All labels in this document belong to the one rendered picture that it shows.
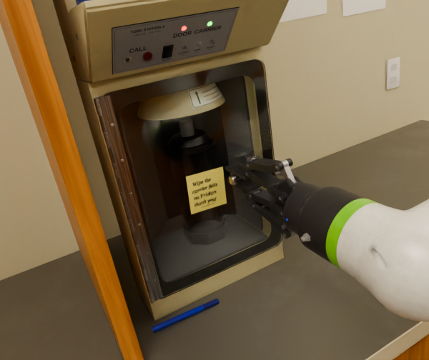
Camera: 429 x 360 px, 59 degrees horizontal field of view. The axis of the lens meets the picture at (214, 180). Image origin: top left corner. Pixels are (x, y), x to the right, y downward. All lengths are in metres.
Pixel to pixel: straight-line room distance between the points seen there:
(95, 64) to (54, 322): 0.56
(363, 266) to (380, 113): 1.29
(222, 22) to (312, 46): 0.81
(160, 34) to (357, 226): 0.36
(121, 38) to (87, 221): 0.25
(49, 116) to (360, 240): 0.40
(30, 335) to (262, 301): 0.48
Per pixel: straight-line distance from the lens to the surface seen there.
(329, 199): 0.49
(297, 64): 1.36
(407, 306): 0.42
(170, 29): 0.58
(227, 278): 0.84
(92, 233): 0.58
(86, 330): 0.86
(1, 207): 1.11
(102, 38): 0.54
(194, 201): 0.71
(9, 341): 0.93
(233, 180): 0.68
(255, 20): 0.65
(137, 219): 0.68
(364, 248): 0.44
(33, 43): 0.52
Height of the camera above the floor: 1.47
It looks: 23 degrees down
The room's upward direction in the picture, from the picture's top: 10 degrees counter-clockwise
